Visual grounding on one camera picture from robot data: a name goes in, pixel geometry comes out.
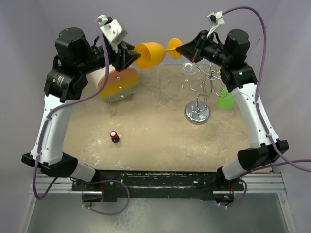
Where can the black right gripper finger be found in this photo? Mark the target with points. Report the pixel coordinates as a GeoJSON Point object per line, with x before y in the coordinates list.
{"type": "Point", "coordinates": [194, 45]}
{"type": "Point", "coordinates": [188, 53]}

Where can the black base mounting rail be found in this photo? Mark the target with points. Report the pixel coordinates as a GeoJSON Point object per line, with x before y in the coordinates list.
{"type": "Point", "coordinates": [114, 184]}

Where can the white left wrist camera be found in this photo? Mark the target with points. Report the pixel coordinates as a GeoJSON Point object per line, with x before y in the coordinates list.
{"type": "Point", "coordinates": [111, 29]}

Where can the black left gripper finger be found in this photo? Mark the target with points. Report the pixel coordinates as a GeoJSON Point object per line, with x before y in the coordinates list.
{"type": "Point", "coordinates": [128, 59]}
{"type": "Point", "coordinates": [130, 50]}

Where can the small red-capped bottle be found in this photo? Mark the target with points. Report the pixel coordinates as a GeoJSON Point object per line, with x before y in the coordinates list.
{"type": "Point", "coordinates": [114, 136]}

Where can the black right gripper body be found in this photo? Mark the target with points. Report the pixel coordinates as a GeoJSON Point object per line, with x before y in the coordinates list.
{"type": "Point", "coordinates": [211, 50]}

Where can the yellow plastic wine glass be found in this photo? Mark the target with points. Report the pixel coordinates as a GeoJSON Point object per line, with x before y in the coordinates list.
{"type": "Point", "coordinates": [153, 53]}

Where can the tall clear champagne flute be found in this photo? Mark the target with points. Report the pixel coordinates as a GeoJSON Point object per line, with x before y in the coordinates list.
{"type": "Point", "coordinates": [163, 85]}

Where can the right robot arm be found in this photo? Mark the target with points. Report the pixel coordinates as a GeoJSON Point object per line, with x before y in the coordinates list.
{"type": "Point", "coordinates": [241, 82]}

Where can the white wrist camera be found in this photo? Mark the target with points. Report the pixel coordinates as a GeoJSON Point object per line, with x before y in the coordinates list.
{"type": "Point", "coordinates": [216, 20]}
{"type": "Point", "coordinates": [111, 29]}

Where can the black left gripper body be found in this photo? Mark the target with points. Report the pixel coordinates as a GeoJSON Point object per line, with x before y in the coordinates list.
{"type": "Point", "coordinates": [117, 61]}

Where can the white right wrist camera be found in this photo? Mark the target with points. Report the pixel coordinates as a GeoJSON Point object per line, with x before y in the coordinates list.
{"type": "Point", "coordinates": [216, 20]}

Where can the clear stemmed wine glass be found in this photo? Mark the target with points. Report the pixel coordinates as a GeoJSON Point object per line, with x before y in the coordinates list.
{"type": "Point", "coordinates": [189, 70]}

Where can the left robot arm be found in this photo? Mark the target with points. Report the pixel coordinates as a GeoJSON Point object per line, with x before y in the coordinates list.
{"type": "Point", "coordinates": [63, 88]}

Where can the green plastic wine glass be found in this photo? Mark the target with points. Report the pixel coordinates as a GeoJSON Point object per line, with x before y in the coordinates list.
{"type": "Point", "coordinates": [225, 99]}

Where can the chrome wine glass rack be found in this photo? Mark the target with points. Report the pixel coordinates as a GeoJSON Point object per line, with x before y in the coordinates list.
{"type": "Point", "coordinates": [198, 111]}

